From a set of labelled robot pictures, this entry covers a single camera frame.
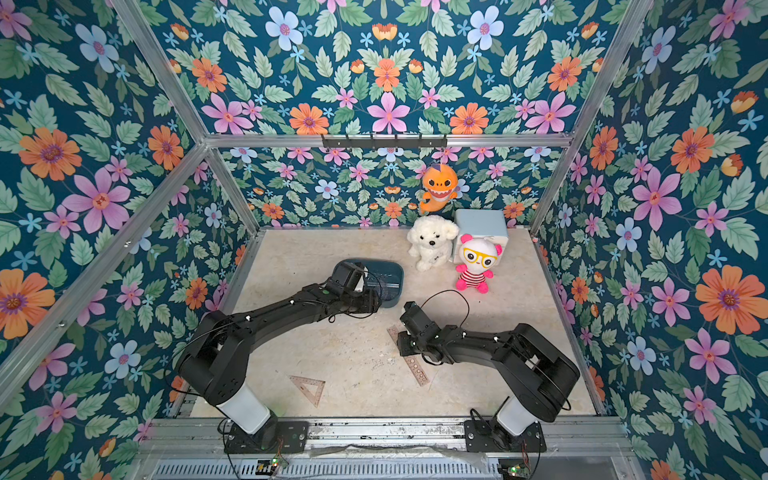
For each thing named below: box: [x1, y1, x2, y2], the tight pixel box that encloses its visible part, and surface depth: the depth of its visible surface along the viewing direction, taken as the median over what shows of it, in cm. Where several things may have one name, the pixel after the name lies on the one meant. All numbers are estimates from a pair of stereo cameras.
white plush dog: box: [407, 215, 459, 271], surface depth 98 cm
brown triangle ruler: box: [289, 375, 326, 408], surface depth 84 cm
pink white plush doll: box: [456, 234, 503, 294], surface depth 97 cm
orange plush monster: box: [420, 163, 459, 214], surface depth 99 cm
